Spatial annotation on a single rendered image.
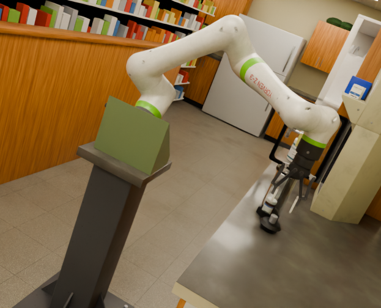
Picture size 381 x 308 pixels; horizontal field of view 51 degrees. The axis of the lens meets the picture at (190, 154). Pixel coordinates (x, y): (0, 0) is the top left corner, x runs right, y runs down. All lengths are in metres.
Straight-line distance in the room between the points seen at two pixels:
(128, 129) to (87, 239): 0.57
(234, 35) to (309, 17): 6.01
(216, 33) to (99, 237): 1.02
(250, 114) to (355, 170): 5.14
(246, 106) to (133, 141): 5.47
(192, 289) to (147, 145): 0.70
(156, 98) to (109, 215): 0.56
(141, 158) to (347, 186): 0.98
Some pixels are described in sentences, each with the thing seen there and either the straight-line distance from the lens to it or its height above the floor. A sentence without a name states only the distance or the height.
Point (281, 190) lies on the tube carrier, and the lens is 1.69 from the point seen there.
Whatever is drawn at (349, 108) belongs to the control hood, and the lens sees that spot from 1.97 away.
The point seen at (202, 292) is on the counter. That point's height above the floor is 0.94.
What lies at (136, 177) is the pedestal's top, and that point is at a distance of 1.63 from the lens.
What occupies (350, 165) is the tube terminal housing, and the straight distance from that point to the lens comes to 2.01.
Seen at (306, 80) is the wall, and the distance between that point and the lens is 7.55.
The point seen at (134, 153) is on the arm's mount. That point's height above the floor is 1.00.
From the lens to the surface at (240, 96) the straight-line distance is 7.06.
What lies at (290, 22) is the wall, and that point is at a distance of 7.63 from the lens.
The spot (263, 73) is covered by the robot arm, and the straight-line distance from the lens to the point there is 1.59.
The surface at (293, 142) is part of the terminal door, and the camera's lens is 2.35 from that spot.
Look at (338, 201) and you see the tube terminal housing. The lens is 2.06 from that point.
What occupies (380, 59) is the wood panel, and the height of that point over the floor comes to 1.72.
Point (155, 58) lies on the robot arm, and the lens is 1.69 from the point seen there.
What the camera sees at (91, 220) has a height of 0.61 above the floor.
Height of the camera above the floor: 1.62
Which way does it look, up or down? 19 degrees down
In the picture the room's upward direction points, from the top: 22 degrees clockwise
